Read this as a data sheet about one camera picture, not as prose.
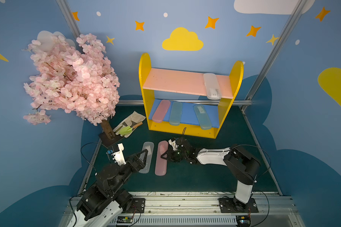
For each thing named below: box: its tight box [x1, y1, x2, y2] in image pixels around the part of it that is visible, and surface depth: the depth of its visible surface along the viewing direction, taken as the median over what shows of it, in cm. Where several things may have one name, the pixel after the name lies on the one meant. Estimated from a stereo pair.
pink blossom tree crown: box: [23, 33, 120, 126], surface depth 59 cm
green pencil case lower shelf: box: [169, 101, 183, 127], surface depth 98 cm
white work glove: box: [112, 110, 147, 139], surface depth 113 cm
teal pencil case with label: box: [193, 104, 212, 131], surface depth 98 cm
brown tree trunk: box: [100, 119, 116, 140], surface depth 96 cm
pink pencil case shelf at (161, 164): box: [154, 140, 169, 176], surface depth 87 cm
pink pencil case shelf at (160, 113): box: [152, 99, 171, 124], surface depth 101 cm
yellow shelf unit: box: [138, 52, 244, 140], surface depth 89 cm
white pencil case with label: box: [203, 72, 222, 101], surface depth 76 cm
